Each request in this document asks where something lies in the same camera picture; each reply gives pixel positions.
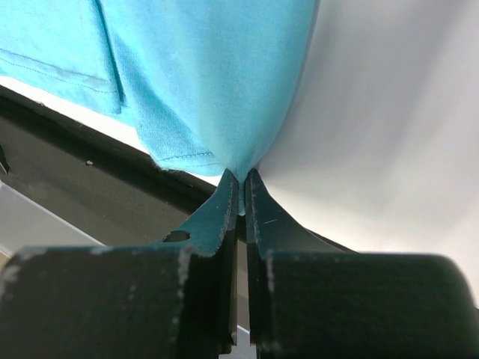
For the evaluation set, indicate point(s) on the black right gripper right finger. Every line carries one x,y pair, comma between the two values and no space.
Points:
269,227

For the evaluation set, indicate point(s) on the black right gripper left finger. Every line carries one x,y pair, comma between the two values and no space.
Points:
206,244

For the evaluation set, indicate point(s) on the light blue t shirt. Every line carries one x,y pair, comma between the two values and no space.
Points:
206,85

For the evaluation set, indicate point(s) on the black mounting base plate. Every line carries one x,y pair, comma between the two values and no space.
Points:
103,188

